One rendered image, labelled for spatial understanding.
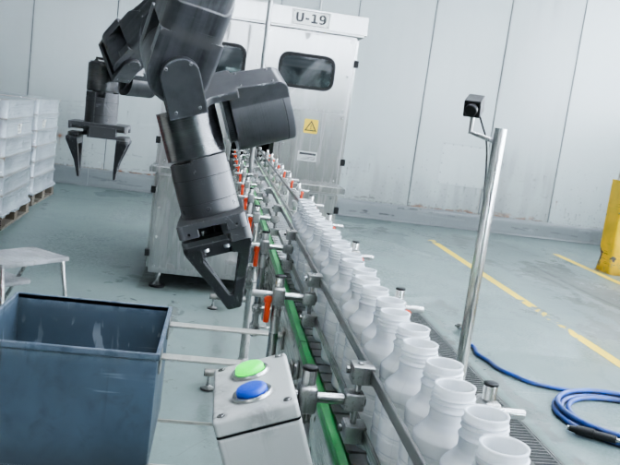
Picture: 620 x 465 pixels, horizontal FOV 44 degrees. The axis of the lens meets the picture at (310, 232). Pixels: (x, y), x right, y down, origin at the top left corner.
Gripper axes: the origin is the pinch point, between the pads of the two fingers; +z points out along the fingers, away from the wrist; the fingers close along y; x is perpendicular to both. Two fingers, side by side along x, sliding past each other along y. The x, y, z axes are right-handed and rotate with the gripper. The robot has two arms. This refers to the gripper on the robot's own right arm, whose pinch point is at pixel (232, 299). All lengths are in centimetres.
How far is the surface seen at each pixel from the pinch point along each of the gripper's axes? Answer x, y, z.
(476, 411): -17.7, -18.6, 9.1
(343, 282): -15.3, 37.7, 11.3
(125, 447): 26, 50, 34
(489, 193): -69, 127, 21
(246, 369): 0.3, -1.4, 7.0
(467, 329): -56, 127, 57
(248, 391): 0.3, -7.4, 7.0
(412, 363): -16.0, -3.8, 9.8
